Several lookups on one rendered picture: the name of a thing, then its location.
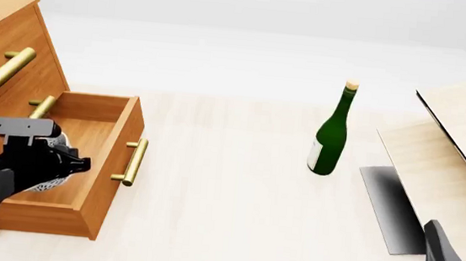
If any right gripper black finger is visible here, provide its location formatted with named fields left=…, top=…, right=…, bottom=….
left=420, top=218, right=466, bottom=261

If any open wooden drawer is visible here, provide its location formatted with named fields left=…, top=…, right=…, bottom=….
left=0, top=84, right=148, bottom=245

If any long brass drawer handle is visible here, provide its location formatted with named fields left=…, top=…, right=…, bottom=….
left=0, top=45, right=38, bottom=100

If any black white patterned bowl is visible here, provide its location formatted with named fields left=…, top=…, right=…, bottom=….
left=24, top=128, right=77, bottom=197

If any green wine bottle with cork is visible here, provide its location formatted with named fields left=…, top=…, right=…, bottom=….
left=305, top=76, right=361, bottom=179

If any pale wooden rack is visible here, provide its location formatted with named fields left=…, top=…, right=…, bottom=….
left=365, top=60, right=466, bottom=261

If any wooden drawer with long handle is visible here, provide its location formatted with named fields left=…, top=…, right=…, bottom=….
left=0, top=1, right=78, bottom=130

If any grey plate on black stalk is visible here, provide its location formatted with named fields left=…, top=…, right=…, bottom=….
left=0, top=114, right=64, bottom=152

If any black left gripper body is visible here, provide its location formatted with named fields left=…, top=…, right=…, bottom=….
left=53, top=144, right=94, bottom=185

